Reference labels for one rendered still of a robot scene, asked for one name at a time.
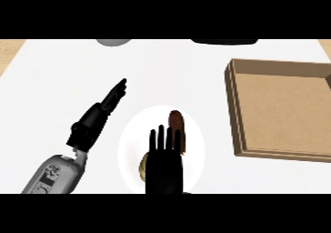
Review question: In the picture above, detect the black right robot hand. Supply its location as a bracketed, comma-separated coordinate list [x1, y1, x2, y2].
[143, 124, 187, 195]

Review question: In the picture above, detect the white plate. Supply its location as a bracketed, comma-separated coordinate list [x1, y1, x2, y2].
[116, 105, 205, 195]

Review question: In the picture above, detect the brown cardboard box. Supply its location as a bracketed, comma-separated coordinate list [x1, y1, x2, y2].
[222, 58, 331, 165]

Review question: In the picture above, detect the white mat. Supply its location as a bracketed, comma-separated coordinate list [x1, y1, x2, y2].
[0, 38, 331, 195]

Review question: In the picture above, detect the grey round object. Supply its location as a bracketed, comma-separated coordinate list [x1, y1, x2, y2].
[96, 38, 133, 47]

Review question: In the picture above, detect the black object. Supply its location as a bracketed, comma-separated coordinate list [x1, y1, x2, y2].
[189, 38, 259, 46]

